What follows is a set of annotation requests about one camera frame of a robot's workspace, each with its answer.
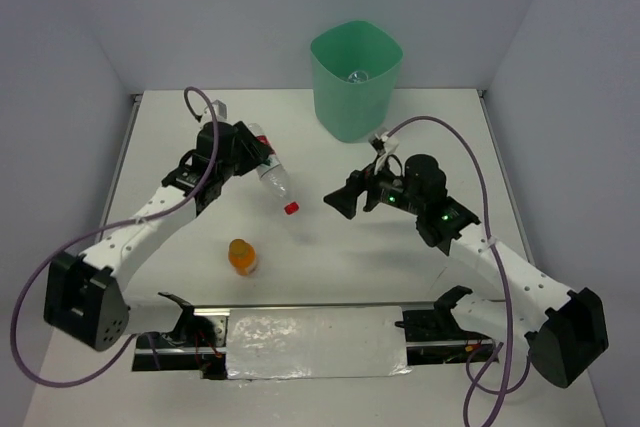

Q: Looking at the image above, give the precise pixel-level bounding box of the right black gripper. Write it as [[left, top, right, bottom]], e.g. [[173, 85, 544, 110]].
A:
[[323, 153, 423, 219]]

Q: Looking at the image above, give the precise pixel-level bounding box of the clear bottle red label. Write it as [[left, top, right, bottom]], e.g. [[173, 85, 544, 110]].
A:
[[248, 123, 299, 216]]

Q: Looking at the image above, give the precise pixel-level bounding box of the clear bottle blue label white cap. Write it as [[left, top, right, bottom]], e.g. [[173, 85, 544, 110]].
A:
[[346, 70, 370, 84]]

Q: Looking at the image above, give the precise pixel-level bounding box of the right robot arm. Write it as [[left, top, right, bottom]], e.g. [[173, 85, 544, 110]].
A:
[[323, 154, 609, 388]]

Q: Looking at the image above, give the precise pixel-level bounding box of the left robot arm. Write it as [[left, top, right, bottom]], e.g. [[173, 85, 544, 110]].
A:
[[44, 122, 274, 352]]

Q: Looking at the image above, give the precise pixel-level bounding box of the green plastic bin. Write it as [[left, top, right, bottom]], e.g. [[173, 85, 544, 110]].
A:
[[310, 20, 404, 143]]

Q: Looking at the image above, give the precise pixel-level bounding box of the orange juice bottle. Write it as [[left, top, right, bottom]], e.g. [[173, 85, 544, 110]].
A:
[[228, 239, 258, 276]]

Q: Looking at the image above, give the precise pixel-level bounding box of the silver tape panel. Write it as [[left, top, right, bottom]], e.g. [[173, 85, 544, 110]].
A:
[[226, 306, 410, 380]]

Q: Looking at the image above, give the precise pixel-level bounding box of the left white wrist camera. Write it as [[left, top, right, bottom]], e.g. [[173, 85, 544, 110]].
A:
[[199, 100, 228, 125]]

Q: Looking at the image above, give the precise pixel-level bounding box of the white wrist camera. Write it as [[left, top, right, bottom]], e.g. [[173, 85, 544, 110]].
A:
[[199, 100, 228, 125], [369, 130, 399, 174]]

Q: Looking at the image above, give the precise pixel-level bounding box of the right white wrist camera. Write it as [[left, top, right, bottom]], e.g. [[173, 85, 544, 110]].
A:
[[369, 130, 399, 174]]

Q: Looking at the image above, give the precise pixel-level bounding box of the metal base rail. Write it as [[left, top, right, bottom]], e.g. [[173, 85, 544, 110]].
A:
[[132, 302, 494, 381]]

